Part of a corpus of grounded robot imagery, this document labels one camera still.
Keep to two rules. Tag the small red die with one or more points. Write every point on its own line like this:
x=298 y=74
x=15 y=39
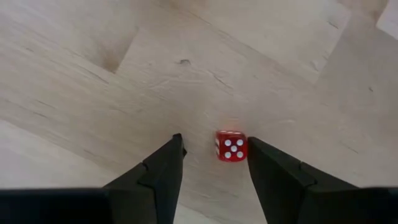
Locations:
x=231 y=147

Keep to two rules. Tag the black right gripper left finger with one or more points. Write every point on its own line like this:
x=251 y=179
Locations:
x=155 y=186

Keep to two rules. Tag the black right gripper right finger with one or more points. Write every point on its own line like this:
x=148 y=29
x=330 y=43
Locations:
x=280 y=186

